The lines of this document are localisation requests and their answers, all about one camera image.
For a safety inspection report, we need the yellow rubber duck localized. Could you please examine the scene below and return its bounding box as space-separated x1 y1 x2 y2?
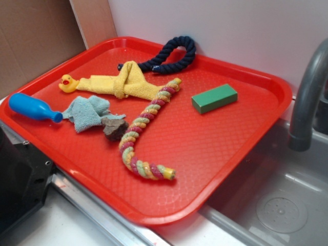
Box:
58 74 79 93

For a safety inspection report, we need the navy blue twisted rope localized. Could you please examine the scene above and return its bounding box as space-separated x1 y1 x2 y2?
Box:
117 36 197 74

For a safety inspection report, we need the blue plastic bottle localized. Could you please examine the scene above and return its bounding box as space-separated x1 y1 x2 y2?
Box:
9 93 63 123

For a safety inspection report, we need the brown cardboard panel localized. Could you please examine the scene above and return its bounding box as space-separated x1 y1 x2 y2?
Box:
1 1 117 98

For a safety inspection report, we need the yellow knotted cloth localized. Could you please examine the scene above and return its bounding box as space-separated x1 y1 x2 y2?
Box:
76 61 163 100

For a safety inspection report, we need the multicolour twisted rope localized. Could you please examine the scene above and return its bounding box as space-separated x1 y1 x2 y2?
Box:
118 78 182 181

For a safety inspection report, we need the grey toy sink basin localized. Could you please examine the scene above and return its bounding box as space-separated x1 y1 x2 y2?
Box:
200 120 327 245

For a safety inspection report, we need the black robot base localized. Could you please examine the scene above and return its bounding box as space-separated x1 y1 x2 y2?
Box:
1 130 55 237

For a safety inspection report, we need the brown rock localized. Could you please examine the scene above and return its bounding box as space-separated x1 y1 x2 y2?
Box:
101 118 129 141

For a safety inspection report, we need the light blue cloth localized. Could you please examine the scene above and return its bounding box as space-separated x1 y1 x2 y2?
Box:
62 95 126 133

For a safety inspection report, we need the red plastic tray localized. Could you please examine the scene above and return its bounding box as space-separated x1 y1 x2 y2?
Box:
0 36 293 227

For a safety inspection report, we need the grey toy faucet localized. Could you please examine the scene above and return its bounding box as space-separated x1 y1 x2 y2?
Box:
288 39 327 152

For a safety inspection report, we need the green rectangular block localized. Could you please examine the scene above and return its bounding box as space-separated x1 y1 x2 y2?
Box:
191 84 238 114

